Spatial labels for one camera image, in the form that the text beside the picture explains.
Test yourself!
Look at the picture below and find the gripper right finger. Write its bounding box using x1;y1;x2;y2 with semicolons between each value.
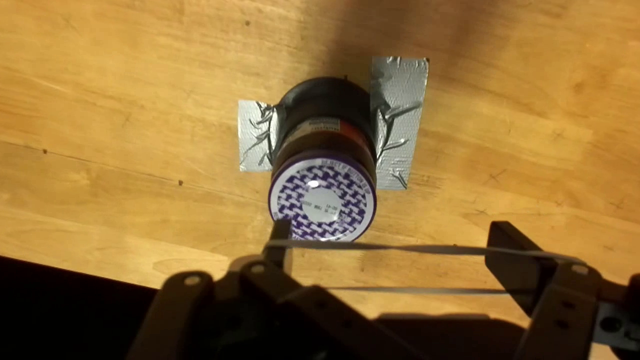
485;220;640;360

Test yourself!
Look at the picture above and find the silver duct tape strip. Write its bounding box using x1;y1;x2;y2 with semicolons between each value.
237;99;279;173
370;56;430;191

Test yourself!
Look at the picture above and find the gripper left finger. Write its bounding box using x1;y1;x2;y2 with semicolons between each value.
126;219;426;360

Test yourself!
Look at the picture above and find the dark cup with purple lid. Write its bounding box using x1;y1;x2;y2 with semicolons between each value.
268;76;378;243

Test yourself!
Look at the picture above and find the white rubber band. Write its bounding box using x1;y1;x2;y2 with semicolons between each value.
262;239;587;296

